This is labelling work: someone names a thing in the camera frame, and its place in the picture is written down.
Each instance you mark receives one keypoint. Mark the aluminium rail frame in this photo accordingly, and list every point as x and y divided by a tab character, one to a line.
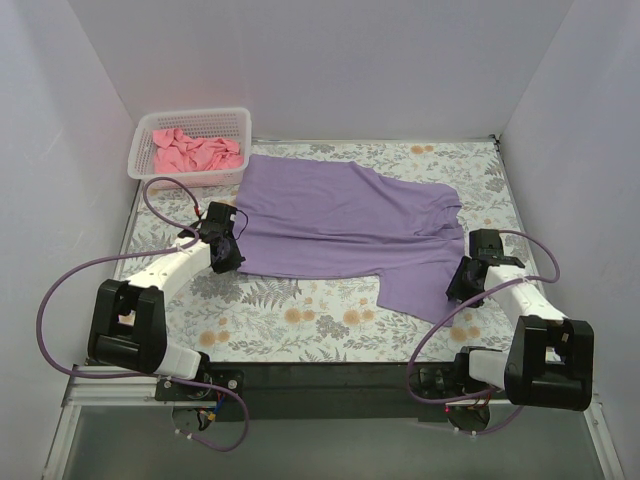
106	386

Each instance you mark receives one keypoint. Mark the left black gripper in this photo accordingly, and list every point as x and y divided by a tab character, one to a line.
228	255

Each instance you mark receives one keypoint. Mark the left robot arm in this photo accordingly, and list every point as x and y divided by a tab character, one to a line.
129	328

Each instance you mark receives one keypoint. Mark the purple t shirt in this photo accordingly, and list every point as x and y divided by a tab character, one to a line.
322	220

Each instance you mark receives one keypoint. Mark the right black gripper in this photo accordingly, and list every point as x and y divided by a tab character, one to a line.
461	282

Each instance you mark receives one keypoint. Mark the white plastic basket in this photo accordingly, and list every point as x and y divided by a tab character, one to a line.
232	123

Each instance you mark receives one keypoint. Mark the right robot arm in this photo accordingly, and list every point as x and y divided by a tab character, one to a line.
550	361

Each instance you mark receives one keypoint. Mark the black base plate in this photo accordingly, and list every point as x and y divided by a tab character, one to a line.
288	391

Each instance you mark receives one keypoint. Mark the pink t shirt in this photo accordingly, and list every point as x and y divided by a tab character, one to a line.
178	153

